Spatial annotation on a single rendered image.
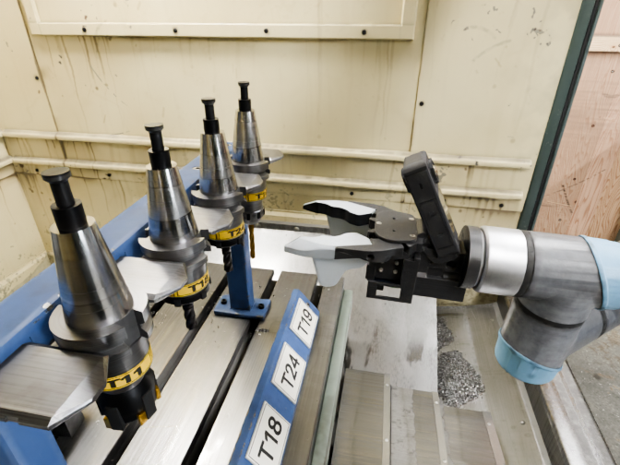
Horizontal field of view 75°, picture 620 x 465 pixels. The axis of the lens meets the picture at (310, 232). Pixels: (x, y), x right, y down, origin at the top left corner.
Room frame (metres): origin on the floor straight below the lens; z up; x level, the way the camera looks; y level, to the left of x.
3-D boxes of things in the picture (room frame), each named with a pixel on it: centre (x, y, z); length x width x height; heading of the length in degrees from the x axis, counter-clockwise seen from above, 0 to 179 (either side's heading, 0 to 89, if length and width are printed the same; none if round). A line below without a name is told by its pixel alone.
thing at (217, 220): (0.38, 0.12, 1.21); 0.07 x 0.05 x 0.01; 79
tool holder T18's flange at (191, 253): (0.33, 0.13, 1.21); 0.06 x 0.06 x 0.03
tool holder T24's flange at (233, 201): (0.44, 0.11, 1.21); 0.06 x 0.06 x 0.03
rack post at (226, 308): (0.61, 0.13, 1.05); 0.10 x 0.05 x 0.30; 79
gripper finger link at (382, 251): (0.37, -0.07, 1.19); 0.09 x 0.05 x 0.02; 104
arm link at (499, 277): (0.38, -0.21, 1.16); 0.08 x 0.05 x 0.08; 169
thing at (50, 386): (0.17, 0.16, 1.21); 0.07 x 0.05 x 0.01; 79
